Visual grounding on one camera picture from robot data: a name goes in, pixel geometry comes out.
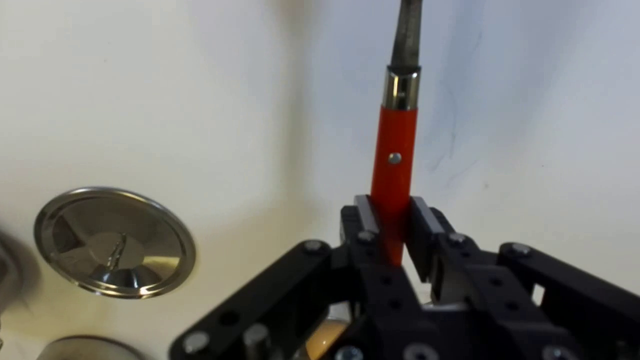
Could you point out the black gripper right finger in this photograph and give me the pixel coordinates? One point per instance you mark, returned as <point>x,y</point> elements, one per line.
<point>520,300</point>

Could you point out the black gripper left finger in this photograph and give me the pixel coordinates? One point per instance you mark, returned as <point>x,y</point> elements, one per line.
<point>321,286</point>

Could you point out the round steel pot lid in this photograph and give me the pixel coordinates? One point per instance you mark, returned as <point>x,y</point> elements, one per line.
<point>112,242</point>

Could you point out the steel cooking pot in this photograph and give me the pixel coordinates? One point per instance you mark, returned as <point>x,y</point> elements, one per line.
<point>87,351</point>

